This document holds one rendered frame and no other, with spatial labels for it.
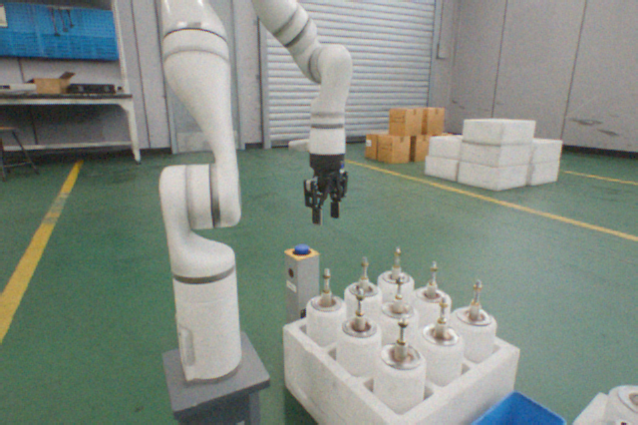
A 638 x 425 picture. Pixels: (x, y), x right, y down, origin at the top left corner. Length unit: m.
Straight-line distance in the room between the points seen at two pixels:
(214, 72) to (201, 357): 0.41
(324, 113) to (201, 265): 0.39
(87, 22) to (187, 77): 4.84
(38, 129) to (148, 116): 1.19
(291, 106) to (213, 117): 5.36
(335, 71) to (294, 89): 5.16
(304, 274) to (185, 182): 0.58
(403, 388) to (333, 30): 5.83
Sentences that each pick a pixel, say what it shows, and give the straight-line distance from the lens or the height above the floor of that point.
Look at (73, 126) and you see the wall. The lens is 5.50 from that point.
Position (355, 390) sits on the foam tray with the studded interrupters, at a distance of 0.81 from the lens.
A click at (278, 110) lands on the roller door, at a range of 5.81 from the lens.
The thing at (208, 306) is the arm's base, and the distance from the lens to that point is 0.58.
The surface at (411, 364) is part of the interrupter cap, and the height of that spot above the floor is 0.25.
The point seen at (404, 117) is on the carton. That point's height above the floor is 0.51.
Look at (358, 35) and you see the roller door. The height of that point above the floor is 1.64.
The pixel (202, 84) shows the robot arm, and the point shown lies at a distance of 0.57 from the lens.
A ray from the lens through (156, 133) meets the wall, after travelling 5.51.
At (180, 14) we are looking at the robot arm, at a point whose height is 0.83.
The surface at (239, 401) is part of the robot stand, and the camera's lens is 0.67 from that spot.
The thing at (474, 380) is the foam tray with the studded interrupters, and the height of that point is 0.18.
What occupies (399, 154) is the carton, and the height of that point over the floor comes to 0.11.
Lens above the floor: 0.72
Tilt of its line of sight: 17 degrees down
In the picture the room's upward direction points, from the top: straight up
